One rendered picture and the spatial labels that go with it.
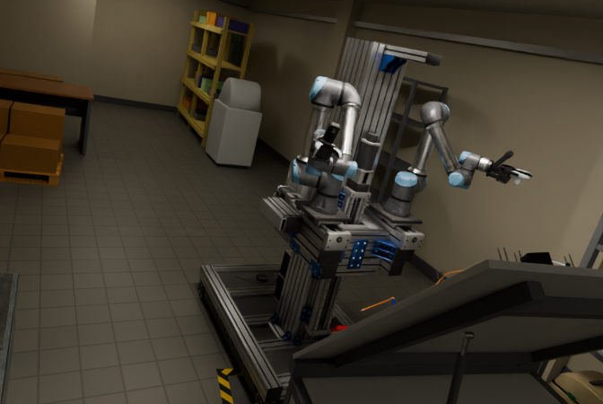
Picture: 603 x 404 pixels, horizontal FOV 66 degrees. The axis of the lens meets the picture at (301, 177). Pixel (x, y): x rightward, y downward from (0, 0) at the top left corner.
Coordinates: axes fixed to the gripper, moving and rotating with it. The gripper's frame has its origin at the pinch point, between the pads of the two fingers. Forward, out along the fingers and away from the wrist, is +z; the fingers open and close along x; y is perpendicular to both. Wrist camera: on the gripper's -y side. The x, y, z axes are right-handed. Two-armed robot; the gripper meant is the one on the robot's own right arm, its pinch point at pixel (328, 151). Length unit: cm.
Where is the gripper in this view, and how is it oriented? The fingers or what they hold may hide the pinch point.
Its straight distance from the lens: 171.5
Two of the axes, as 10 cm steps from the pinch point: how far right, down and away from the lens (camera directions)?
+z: 0.3, 2.9, -9.6
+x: -9.3, -3.4, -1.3
